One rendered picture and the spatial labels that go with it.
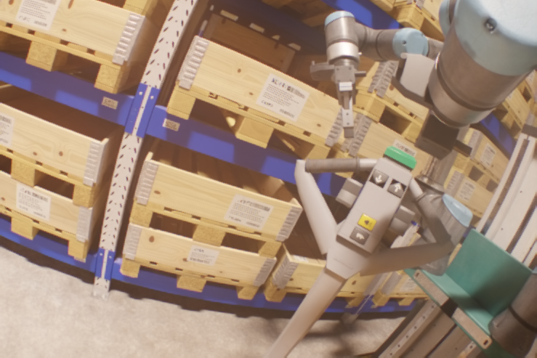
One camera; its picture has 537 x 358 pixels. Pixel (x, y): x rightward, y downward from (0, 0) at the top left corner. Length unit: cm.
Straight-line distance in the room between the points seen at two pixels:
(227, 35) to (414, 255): 218
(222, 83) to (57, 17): 79
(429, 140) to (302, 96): 96
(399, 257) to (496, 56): 52
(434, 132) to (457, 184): 184
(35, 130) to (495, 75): 146
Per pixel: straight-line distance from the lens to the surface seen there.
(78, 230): 155
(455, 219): 110
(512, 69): 26
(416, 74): 38
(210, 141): 130
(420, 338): 142
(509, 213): 127
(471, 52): 26
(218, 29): 246
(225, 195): 133
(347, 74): 69
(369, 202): 65
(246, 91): 122
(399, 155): 68
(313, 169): 67
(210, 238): 144
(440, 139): 40
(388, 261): 67
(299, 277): 178
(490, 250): 118
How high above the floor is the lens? 141
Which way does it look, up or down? 12 degrees down
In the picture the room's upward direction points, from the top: 24 degrees clockwise
